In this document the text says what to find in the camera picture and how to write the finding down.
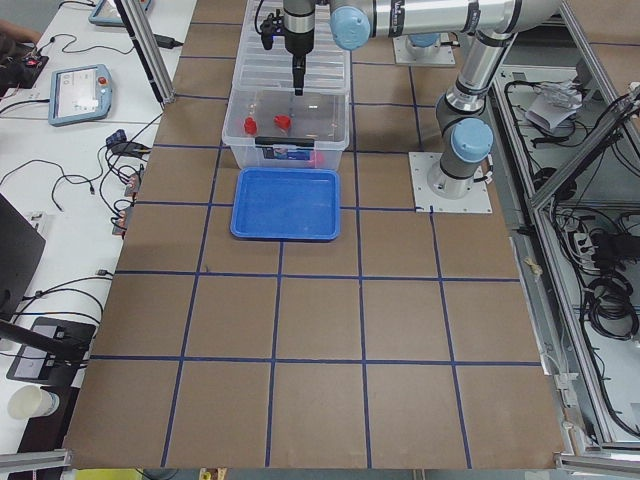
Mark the red block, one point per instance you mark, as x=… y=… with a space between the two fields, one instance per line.
x=282 y=122
x=250 y=126
x=316 y=159

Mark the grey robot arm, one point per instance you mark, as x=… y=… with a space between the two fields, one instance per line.
x=417 y=27

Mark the clear plastic box lid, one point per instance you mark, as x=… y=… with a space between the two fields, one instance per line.
x=327 y=66

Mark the white paper cup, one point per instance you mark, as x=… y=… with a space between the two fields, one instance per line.
x=32 y=402

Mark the clear plastic storage box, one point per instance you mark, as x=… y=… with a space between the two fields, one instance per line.
x=275 y=128

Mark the aluminium frame post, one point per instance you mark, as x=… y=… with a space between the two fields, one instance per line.
x=141 y=35

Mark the blue teach pendant near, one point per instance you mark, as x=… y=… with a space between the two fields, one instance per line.
x=79 y=95

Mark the black box latch handle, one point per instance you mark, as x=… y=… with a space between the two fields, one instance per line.
x=288 y=142

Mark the blue plastic tray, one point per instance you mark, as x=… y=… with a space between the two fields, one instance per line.
x=287 y=204

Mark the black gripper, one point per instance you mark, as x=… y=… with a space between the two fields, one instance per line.
x=297 y=39

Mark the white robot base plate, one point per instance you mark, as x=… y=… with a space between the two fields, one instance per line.
x=435 y=192

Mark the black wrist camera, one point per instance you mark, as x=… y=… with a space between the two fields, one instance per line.
x=270 y=28

